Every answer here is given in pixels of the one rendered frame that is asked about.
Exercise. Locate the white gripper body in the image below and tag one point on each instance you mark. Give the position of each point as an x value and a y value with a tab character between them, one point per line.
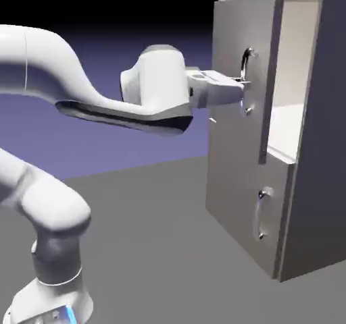
219	91

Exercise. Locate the grey cabinet door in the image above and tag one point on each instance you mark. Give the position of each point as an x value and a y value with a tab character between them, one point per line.
232	194
229	32

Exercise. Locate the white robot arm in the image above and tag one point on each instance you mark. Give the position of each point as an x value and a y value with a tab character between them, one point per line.
151	75

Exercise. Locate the grey cabinet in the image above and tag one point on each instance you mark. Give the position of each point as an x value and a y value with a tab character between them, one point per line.
319	140

